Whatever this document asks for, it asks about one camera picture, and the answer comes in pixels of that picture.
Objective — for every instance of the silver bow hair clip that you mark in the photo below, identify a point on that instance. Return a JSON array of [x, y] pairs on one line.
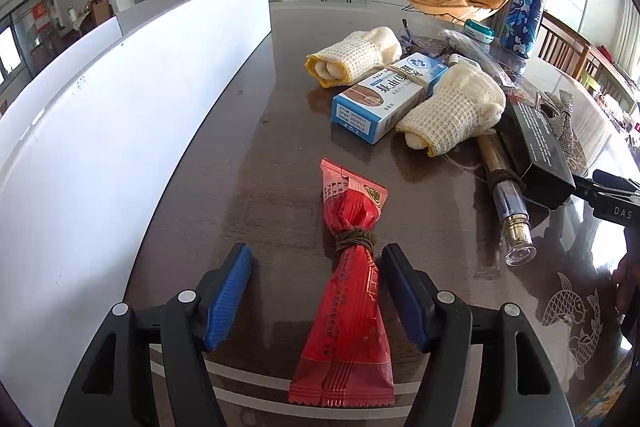
[[562, 117]]

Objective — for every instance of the blue patterned bottle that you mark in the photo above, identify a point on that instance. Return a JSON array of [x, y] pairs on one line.
[[525, 7]]

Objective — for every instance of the small teal case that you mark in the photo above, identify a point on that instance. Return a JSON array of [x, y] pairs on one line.
[[477, 31]]

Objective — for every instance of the black carton box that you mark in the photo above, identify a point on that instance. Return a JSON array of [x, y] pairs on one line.
[[540, 157]]

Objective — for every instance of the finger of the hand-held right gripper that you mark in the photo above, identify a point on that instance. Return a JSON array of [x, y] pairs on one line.
[[615, 179], [587, 189]]

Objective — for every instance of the blue white ointment box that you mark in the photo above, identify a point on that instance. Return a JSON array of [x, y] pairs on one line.
[[380, 102]]

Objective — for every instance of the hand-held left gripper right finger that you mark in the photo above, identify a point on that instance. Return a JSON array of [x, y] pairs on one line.
[[405, 297]]

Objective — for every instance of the clear bag of sticks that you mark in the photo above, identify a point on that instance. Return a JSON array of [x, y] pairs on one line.
[[467, 47]]

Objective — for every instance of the red door poster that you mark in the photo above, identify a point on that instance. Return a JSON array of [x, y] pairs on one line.
[[41, 16]]

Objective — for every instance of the glass gold spray bottle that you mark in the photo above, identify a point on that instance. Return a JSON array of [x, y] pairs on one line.
[[510, 202]]

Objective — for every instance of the cream knit glove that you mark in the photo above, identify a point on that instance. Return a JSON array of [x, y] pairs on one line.
[[450, 112], [355, 54]]

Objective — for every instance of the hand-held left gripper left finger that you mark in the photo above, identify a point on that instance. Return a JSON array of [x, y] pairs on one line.
[[230, 297]]

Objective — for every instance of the person's right hand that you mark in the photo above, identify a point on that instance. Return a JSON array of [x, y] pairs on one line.
[[627, 274]]

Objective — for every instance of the red snack packet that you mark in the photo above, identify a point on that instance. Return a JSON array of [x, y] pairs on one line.
[[350, 332]]

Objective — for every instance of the white cardboard box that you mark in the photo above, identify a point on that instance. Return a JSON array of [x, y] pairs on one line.
[[100, 157]]

